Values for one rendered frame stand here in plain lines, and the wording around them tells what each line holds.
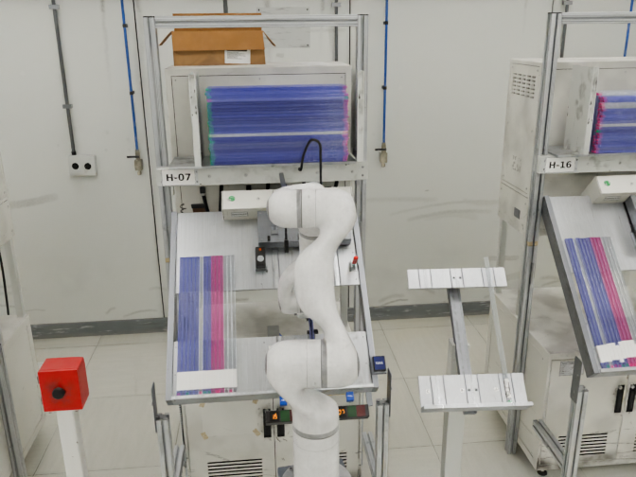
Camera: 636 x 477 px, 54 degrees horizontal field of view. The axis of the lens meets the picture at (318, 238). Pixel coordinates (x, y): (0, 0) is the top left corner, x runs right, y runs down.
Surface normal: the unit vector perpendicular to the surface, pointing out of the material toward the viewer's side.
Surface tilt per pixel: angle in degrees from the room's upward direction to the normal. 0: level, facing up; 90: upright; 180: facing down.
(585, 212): 44
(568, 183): 90
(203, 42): 80
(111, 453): 0
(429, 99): 90
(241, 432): 90
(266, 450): 90
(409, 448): 0
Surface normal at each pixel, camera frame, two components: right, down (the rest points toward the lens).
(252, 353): 0.06, -0.48
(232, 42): 0.15, 0.06
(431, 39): 0.10, 0.32
